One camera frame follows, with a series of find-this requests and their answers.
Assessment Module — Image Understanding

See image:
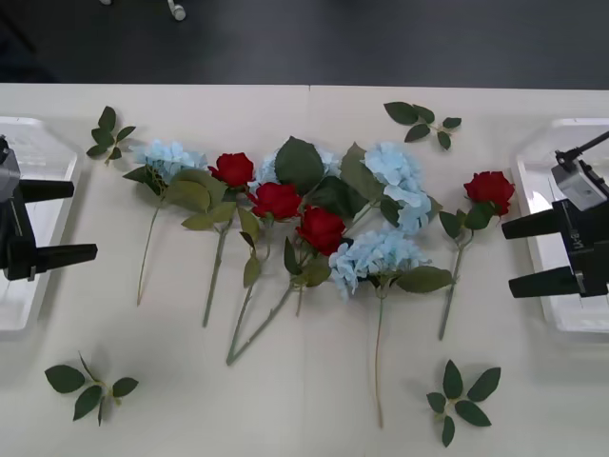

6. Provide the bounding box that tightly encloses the loose green leaf twig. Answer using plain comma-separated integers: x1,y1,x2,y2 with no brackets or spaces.
425,359,502,448
383,100,463,151
44,351,140,427
85,105,138,167

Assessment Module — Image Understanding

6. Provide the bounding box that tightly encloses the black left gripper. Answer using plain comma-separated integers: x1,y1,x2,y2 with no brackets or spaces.
0,179,99,283

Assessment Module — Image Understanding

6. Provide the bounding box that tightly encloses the grey arm camera box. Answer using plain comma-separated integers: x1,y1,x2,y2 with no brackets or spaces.
551,159,608,213
0,135,23,191

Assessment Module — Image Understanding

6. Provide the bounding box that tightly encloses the pale blue artificial flower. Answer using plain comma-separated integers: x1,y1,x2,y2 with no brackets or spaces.
340,140,443,234
327,228,456,428
122,139,229,307
254,135,363,318

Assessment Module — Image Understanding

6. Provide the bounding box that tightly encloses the red artificial rose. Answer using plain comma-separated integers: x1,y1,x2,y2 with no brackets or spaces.
437,169,518,342
180,151,261,328
226,205,347,367
226,182,305,366

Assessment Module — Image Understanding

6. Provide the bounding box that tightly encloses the shallow white box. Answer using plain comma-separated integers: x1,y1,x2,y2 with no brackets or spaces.
511,117,609,347
0,115,83,344

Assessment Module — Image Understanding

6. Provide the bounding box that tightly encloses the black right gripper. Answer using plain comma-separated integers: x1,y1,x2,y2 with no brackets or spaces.
501,199,609,300

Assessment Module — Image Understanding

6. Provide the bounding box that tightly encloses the grey right arm camera box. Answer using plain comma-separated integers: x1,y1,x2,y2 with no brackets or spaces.
551,159,608,213

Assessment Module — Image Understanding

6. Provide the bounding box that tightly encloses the grey left arm camera box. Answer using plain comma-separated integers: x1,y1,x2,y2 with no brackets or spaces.
0,135,23,191

